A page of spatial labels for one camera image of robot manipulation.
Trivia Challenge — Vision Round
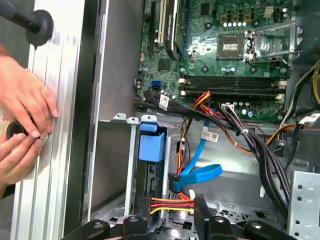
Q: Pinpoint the black graphics card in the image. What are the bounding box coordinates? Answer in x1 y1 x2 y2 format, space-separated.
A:
164 0 187 61

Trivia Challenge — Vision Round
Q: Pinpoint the black cable bundle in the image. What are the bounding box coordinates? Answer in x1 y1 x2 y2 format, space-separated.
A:
133 88 292 221

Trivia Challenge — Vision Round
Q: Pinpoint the person's right hand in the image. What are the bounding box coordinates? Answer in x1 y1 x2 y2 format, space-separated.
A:
0 133 44 186

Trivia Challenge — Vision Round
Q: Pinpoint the small round black tool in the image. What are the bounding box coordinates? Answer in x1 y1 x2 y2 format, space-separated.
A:
6 121 26 141

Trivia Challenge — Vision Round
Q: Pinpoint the black round handle tool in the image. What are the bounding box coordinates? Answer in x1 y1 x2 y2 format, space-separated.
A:
0 0 55 47

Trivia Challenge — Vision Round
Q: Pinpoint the coloured wire bundle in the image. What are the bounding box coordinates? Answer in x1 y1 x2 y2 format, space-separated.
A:
191 90 226 118

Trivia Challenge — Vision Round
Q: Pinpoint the grey power supply unit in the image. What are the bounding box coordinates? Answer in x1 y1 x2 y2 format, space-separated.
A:
291 0 320 66

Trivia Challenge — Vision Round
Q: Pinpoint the green motherboard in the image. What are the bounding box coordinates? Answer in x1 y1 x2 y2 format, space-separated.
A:
134 0 292 123

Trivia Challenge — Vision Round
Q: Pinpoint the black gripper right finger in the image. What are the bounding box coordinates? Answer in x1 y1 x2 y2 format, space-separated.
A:
193 194 298 240

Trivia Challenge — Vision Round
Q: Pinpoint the metal drive cage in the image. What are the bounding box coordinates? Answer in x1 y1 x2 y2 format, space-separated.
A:
287 169 320 240

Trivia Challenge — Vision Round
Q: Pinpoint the orange red yellow disk wire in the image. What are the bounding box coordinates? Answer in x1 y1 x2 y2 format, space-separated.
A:
149 189 196 216

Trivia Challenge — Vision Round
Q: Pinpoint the hard disk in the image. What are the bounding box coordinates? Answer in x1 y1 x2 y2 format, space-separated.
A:
138 121 171 201

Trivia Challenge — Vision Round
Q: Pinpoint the yellow black power cable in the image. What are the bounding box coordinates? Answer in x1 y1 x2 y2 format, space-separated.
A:
279 59 320 126

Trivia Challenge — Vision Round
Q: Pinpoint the white expansion slot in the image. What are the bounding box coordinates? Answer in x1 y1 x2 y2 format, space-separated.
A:
157 0 168 47

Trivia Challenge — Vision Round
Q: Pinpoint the white barcode cable tag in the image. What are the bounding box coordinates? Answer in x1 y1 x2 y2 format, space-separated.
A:
200 129 220 144
159 94 170 110

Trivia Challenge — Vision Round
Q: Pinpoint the person's left hand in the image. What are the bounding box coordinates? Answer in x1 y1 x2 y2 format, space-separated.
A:
0 55 59 138

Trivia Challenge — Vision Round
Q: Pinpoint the metal disk bay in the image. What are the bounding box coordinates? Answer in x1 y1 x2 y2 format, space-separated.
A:
98 112 191 240

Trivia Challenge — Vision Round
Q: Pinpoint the blue disk wire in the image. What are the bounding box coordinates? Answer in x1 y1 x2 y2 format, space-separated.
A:
168 118 223 193

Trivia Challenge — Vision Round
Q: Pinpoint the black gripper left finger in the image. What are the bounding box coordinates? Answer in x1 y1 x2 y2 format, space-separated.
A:
61 196 152 240

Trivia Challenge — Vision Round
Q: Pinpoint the black PC case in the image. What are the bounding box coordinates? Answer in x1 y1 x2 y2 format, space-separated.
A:
63 0 320 240

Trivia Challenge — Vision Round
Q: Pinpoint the black RAM slot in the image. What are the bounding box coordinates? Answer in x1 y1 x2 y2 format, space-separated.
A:
178 80 287 88
178 74 281 83
180 90 287 100
179 85 287 93

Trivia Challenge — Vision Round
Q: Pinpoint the CPU socket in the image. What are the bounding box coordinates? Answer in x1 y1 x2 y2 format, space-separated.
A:
216 33 246 61

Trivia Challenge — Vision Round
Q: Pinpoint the black expansion slot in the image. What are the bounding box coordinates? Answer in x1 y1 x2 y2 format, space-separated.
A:
148 0 157 55

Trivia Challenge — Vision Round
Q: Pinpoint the metal socket cover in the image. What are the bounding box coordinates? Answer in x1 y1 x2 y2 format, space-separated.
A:
246 21 303 63

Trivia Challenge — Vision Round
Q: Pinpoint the small silver round disc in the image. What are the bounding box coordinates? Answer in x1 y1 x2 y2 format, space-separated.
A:
39 134 50 148

